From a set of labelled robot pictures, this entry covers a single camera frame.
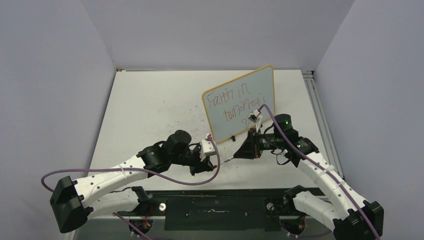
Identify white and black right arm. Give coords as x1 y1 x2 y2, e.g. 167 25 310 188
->
233 110 384 240

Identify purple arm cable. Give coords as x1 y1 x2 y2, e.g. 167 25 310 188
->
40 134 222 240
259 103 382 240

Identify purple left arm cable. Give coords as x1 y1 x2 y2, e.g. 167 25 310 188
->
40 134 222 240

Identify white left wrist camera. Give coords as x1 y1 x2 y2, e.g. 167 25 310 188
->
199 133 219 163

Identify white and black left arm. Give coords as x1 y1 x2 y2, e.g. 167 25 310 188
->
48 130 219 234

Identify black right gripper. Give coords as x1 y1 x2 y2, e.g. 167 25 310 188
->
233 127 284 159

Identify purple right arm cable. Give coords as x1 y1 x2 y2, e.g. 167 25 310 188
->
259 103 382 240

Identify aluminium rail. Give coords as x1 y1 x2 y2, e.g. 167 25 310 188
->
301 70 345 180
67 195 368 221

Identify aluminium right side rail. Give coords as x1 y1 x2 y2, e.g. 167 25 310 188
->
301 70 345 180

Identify aluminium front rail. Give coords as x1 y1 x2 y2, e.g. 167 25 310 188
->
67 195 368 221

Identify yellow framed whiteboard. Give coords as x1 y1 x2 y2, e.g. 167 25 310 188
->
201 65 276 143

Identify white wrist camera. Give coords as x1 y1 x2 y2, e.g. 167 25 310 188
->
199 133 219 163
247 109 263 133

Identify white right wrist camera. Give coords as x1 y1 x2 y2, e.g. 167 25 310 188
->
247 109 263 133

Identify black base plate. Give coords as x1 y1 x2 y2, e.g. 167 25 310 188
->
115 187 349 233

